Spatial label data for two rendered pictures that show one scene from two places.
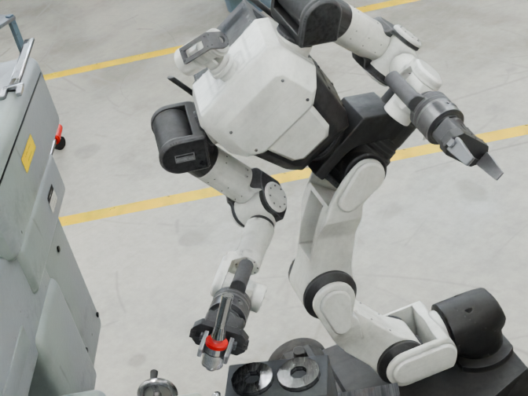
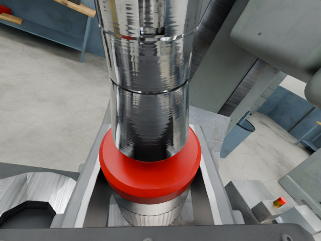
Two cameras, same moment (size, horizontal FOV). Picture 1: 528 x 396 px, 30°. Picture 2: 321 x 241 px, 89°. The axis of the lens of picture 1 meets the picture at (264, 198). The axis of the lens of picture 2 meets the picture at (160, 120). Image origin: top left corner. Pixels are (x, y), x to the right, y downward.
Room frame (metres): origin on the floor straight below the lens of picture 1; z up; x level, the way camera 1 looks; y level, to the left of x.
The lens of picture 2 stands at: (1.61, 0.13, 1.32)
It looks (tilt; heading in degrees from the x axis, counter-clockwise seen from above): 29 degrees down; 143
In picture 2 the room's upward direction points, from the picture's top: 28 degrees clockwise
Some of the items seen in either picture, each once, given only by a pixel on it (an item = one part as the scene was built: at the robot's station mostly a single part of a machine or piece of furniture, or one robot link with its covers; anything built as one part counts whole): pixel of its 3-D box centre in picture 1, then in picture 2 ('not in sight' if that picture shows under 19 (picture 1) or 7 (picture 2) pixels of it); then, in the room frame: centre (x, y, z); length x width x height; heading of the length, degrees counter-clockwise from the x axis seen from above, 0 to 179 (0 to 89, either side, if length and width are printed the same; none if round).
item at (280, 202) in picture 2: not in sight; (279, 202); (1.56, 0.62, 1.09); 0.02 x 0.02 x 0.03
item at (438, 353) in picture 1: (408, 343); not in sight; (2.04, -0.29, 0.68); 0.21 x 0.20 x 0.13; 100
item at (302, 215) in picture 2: not in sight; (299, 223); (1.61, 0.64, 1.08); 0.06 x 0.05 x 0.06; 86
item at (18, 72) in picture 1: (20, 66); not in sight; (1.73, 0.38, 1.89); 0.24 x 0.04 x 0.01; 175
